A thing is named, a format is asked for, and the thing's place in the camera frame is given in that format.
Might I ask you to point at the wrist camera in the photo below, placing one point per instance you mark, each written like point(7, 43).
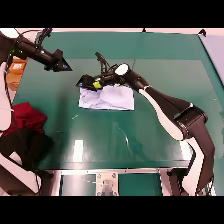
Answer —
point(103, 65)
point(44, 34)

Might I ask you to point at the silver frame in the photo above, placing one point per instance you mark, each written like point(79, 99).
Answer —
point(106, 184)

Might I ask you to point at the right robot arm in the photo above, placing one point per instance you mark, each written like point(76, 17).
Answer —
point(166, 106)

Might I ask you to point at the black garment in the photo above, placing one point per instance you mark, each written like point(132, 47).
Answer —
point(28, 144)

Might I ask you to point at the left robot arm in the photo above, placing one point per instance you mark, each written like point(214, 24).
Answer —
point(28, 49)

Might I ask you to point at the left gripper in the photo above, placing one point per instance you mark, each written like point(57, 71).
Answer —
point(54, 60)

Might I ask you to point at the white T-shirt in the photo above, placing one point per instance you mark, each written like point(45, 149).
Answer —
point(111, 98)

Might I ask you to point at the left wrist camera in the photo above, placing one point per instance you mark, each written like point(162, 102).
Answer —
point(44, 34)

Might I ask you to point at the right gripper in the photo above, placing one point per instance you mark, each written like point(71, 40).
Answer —
point(89, 81)

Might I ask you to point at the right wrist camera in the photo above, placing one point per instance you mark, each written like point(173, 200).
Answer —
point(103, 65)

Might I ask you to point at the red garment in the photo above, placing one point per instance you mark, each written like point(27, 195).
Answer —
point(28, 116)

